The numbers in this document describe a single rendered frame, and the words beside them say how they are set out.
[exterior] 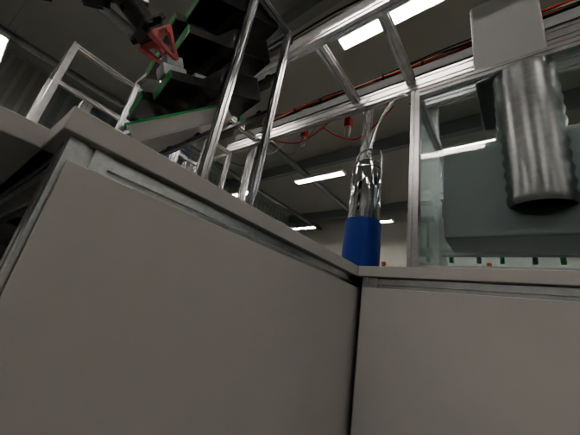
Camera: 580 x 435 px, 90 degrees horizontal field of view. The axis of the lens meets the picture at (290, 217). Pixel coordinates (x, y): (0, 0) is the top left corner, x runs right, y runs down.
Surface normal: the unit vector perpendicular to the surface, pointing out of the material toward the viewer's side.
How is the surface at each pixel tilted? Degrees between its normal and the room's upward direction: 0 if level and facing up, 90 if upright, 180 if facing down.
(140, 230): 90
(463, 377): 90
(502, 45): 90
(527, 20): 90
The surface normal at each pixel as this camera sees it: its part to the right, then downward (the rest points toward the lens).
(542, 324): -0.59, -0.36
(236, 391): 0.79, -0.08
